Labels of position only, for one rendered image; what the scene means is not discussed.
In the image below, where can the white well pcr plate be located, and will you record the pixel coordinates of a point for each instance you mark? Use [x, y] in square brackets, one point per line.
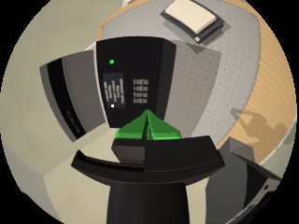
[192, 15]

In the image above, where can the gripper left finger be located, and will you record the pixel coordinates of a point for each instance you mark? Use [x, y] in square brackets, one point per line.
[138, 128]

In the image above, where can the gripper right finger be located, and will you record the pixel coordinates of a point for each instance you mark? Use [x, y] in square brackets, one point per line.
[159, 129]

